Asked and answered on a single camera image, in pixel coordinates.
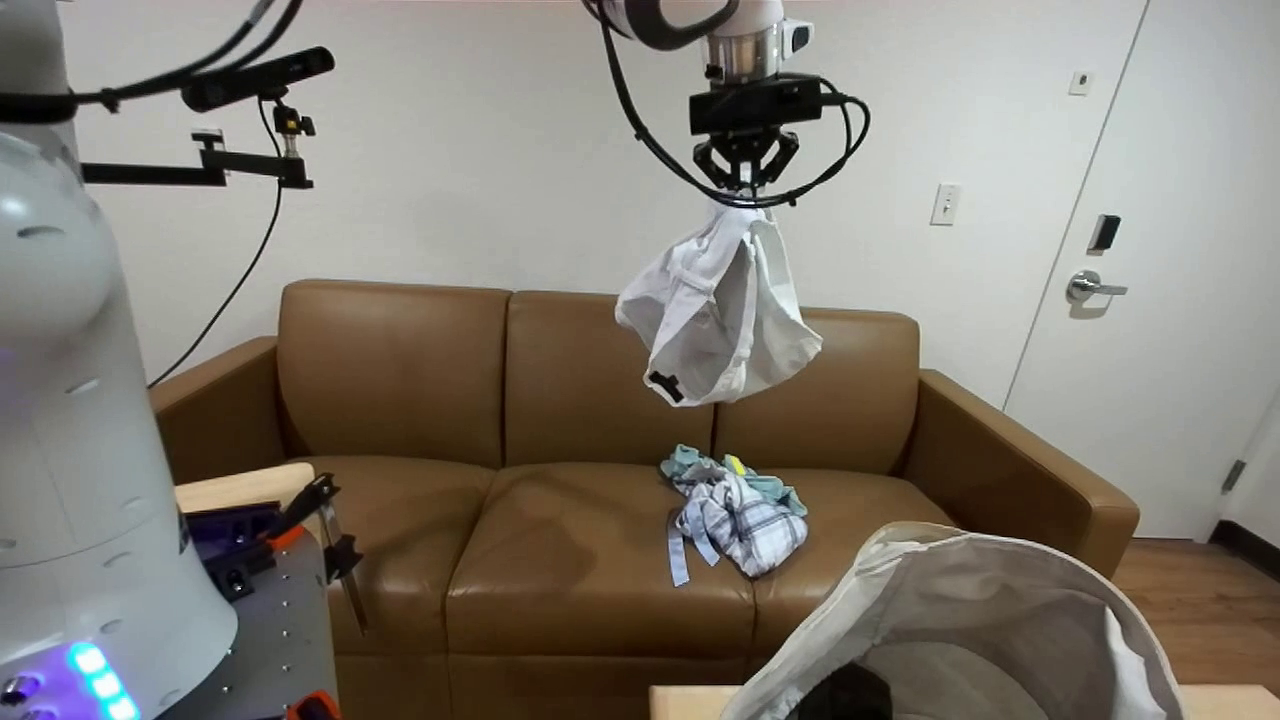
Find white light switch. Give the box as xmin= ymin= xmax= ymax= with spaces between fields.
xmin=927 ymin=182 xmax=965 ymax=231

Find black orange clamp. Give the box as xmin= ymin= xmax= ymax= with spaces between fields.
xmin=211 ymin=467 xmax=372 ymax=634

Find gray perforated mounting plate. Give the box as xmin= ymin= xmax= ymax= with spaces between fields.
xmin=156 ymin=525 xmax=342 ymax=720

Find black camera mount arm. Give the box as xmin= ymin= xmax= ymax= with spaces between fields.
xmin=74 ymin=95 xmax=317 ymax=194

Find brown leather sofa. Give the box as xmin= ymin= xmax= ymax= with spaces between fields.
xmin=147 ymin=278 xmax=1143 ymax=720

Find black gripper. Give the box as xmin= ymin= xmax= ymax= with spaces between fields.
xmin=691 ymin=127 xmax=807 ymax=213

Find teal cloth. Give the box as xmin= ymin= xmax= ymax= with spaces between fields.
xmin=654 ymin=442 xmax=810 ymax=515

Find thin black camera cable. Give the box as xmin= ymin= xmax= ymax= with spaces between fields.
xmin=144 ymin=106 xmax=292 ymax=393

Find light wooden board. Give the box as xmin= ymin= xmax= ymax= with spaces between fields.
xmin=172 ymin=457 xmax=321 ymax=520

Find silver door handle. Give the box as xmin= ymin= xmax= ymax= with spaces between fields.
xmin=1060 ymin=267 xmax=1131 ymax=320

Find orange clamp handle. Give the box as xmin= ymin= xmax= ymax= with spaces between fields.
xmin=285 ymin=689 xmax=342 ymax=720

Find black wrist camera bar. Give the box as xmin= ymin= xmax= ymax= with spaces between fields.
xmin=684 ymin=74 xmax=831 ymax=136

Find black bar camera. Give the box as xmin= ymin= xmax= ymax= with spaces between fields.
xmin=177 ymin=45 xmax=338 ymax=118

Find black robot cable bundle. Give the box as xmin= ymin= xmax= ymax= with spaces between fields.
xmin=0 ymin=0 xmax=874 ymax=215

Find white fabric bag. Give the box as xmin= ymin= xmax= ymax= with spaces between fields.
xmin=722 ymin=515 xmax=1190 ymax=720

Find black door card reader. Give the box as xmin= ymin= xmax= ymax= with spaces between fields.
xmin=1084 ymin=213 xmax=1125 ymax=260

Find blue white plaid shorts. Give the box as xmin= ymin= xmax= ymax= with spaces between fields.
xmin=658 ymin=474 xmax=810 ymax=594

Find white door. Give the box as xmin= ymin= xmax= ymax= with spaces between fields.
xmin=999 ymin=0 xmax=1280 ymax=546

